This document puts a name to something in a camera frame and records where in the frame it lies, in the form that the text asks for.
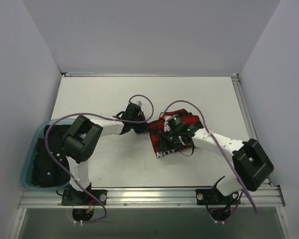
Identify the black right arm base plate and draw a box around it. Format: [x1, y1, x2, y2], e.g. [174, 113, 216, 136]
[195, 188, 239, 206]

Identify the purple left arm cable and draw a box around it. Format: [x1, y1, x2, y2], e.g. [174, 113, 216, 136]
[44, 94, 154, 223]

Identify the teal plastic bin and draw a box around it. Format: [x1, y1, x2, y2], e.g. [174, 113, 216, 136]
[21, 119, 74, 192]

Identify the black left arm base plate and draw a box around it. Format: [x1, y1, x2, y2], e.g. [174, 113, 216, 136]
[61, 189, 108, 206]

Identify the black clothing in bin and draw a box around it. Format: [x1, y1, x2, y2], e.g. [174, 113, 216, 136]
[31, 124, 70, 188]

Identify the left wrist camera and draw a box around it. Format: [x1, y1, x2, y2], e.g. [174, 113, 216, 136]
[129, 101, 143, 108]

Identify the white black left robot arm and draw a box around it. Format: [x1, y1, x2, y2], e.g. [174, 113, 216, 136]
[62, 101, 148, 205]

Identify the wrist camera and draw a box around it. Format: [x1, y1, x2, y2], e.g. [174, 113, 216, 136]
[129, 101, 143, 108]
[163, 114, 186, 132]

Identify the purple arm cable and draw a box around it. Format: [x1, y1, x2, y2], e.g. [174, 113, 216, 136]
[160, 100, 258, 224]
[44, 94, 154, 223]

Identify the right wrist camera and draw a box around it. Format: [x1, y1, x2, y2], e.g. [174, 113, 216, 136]
[163, 114, 186, 132]

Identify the aluminium front rail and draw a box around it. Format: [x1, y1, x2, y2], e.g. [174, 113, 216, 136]
[18, 184, 285, 209]

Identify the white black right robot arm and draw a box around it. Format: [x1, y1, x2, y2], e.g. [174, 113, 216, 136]
[164, 123, 274, 204]

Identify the red black plaid shirt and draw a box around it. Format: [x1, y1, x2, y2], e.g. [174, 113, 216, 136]
[148, 109, 204, 158]

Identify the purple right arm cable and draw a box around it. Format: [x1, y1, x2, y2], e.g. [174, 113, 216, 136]
[160, 100, 258, 224]

